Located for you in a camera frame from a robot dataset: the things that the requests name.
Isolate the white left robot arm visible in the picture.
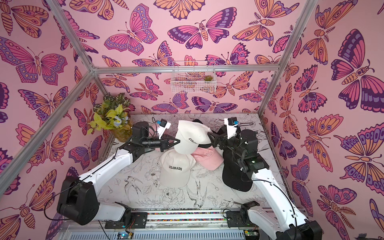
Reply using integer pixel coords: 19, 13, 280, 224
57, 119, 180, 227

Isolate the aluminium corner post left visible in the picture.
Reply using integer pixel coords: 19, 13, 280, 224
46, 0, 108, 96

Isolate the white wire basket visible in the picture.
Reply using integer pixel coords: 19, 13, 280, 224
169, 60, 217, 94

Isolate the aluminium horizontal back bar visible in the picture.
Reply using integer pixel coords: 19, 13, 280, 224
94, 65, 280, 75

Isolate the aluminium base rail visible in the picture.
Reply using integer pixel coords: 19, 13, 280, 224
59, 207, 316, 240

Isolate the pink cap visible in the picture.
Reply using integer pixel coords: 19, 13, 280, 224
192, 147, 224, 171

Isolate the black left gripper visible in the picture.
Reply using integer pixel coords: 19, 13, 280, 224
142, 134, 180, 154

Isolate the plain black cap front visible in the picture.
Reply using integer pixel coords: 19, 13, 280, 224
222, 149, 253, 192

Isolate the aluminium corner post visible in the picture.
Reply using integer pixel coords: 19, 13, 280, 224
46, 0, 108, 96
258, 0, 318, 117

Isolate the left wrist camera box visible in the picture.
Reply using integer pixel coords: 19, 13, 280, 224
156, 119, 171, 139

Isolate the small succulent in basket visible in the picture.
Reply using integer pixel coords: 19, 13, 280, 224
204, 75, 214, 82

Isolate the potted green plant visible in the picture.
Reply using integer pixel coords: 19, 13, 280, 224
87, 93, 135, 143

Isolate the white Colorado cap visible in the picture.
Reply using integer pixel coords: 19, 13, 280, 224
160, 150, 196, 188

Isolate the aluminium left side bar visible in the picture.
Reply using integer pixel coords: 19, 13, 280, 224
1, 71, 95, 195

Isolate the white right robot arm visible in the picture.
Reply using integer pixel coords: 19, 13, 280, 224
208, 130, 323, 240

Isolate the aluminium corner post right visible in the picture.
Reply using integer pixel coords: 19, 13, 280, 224
258, 0, 318, 117

